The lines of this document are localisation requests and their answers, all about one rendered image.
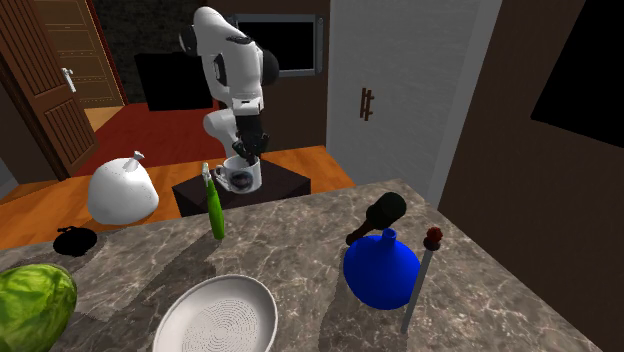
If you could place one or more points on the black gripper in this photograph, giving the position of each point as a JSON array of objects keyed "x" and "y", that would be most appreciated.
[{"x": 249, "y": 126}]

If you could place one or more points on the white mug with dark print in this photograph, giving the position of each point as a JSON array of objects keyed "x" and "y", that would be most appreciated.
[{"x": 241, "y": 178}]

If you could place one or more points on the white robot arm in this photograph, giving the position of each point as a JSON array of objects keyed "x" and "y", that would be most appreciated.
[{"x": 234, "y": 58}]

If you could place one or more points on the dark robot stand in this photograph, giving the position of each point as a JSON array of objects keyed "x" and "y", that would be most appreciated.
[{"x": 285, "y": 187}]

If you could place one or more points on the green bottle with white cap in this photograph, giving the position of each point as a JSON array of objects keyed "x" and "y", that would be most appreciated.
[{"x": 215, "y": 214}]

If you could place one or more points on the black cabinet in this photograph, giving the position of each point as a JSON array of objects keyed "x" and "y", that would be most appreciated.
[{"x": 170, "y": 83}]

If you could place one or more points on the grey framed window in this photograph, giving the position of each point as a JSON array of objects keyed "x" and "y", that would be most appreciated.
[{"x": 292, "y": 44}]

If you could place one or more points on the white tied bag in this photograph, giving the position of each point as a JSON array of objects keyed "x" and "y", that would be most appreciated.
[{"x": 122, "y": 195}]

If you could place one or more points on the dark brown bottle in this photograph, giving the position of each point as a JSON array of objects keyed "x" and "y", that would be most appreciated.
[{"x": 385, "y": 210}]

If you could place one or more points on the white colander bowl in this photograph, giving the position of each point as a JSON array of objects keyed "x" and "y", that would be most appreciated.
[{"x": 219, "y": 317}]

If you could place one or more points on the blue round vase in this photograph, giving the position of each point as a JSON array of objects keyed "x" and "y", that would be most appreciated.
[{"x": 380, "y": 273}]

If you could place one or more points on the light brown panelled door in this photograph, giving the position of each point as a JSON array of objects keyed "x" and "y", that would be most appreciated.
[{"x": 83, "y": 53}]

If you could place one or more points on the black tied bag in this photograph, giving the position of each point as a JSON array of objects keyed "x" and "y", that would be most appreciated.
[{"x": 74, "y": 242}]

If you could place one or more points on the grey rod with red knob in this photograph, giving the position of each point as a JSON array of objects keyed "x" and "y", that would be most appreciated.
[{"x": 418, "y": 287}]

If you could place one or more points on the green cabbage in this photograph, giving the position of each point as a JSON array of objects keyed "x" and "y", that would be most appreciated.
[{"x": 34, "y": 307}]

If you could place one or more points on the black window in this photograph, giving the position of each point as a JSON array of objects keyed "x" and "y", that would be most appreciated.
[{"x": 585, "y": 73}]

